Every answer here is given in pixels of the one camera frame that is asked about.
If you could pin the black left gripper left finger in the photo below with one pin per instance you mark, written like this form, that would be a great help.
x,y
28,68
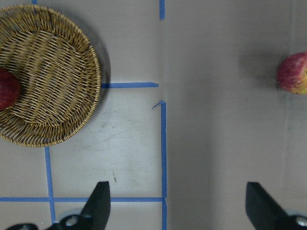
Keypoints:
x,y
93,216

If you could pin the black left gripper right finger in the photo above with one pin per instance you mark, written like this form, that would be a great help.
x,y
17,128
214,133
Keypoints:
x,y
265,213

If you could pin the pink red carried apple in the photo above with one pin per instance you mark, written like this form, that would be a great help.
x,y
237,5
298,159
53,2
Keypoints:
x,y
292,74

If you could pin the woven wicker basket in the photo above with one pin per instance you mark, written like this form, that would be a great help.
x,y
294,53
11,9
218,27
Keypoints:
x,y
58,70

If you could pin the dark red apple in basket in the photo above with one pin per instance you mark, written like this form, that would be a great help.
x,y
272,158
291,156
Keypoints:
x,y
9,89

